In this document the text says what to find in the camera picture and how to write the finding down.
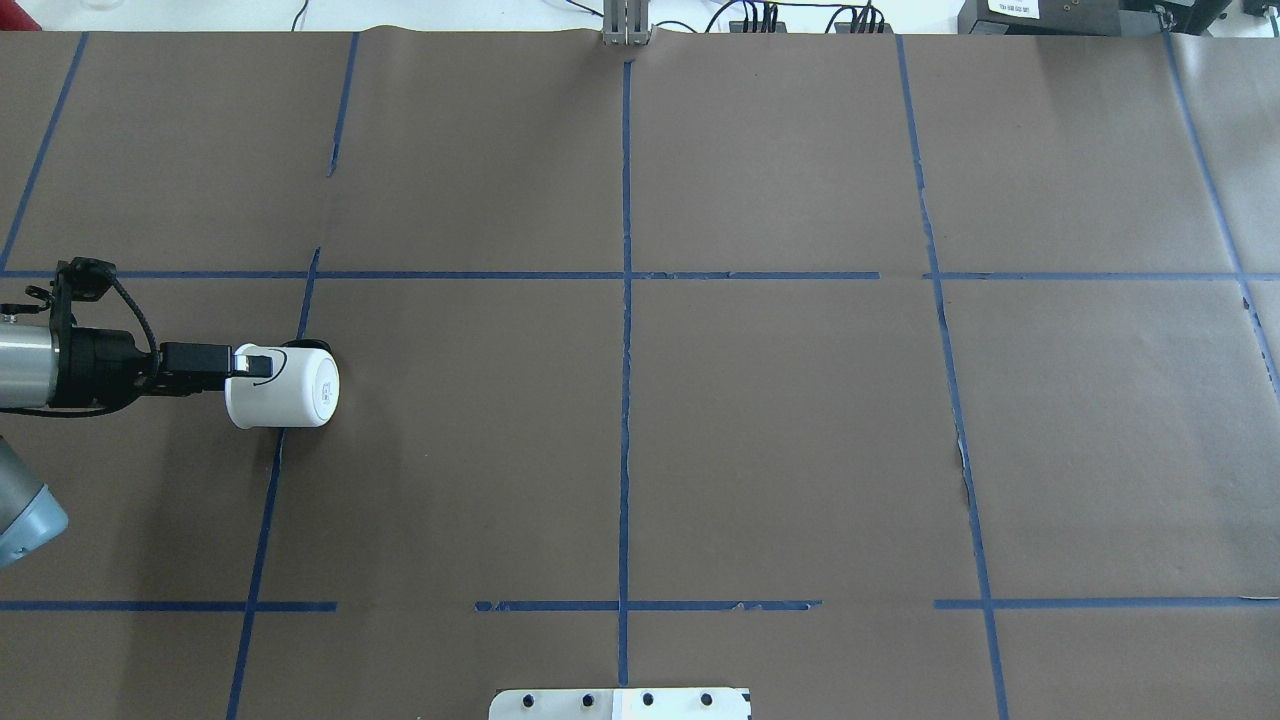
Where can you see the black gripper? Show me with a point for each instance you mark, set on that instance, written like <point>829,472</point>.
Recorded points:
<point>103,367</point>

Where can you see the white smiley mug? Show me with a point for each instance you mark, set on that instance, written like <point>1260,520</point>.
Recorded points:
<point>291,386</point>

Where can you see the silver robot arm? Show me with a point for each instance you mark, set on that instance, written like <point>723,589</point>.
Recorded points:
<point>32,516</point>

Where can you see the black box device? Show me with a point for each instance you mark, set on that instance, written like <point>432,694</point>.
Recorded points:
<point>1059,18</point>

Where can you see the aluminium frame post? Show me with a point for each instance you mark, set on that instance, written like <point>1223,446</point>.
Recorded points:
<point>626,22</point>

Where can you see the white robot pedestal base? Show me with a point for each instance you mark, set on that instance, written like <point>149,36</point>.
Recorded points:
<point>623,703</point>

